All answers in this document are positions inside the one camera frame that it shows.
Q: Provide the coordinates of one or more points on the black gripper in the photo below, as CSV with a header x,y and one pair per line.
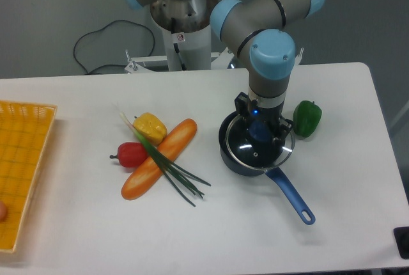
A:
x,y
264,113

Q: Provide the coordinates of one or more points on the glass lid blue knob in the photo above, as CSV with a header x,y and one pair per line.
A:
x,y
253,149

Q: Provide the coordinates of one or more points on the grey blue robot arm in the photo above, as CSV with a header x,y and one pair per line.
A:
x,y
271,63

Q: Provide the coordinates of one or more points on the green bell pepper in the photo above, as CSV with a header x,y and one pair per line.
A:
x,y
306,118

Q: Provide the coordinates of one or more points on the dark blue saucepan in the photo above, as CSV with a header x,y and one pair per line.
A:
x,y
277,175

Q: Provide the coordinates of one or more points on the green spring onion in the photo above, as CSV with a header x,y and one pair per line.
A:
x,y
166,163

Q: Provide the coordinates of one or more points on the yellow bell pepper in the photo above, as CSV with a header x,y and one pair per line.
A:
x,y
151,128

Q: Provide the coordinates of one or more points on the orange baguette bread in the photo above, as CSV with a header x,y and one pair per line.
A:
x,y
163,156

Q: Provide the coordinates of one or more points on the red bell pepper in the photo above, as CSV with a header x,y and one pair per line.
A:
x,y
130,154

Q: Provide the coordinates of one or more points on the black corner device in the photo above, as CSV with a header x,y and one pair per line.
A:
x,y
401,235

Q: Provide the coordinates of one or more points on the yellow woven basket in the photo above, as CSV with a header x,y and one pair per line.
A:
x,y
25,129

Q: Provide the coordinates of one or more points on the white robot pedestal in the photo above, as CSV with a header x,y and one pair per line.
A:
x,y
187,26

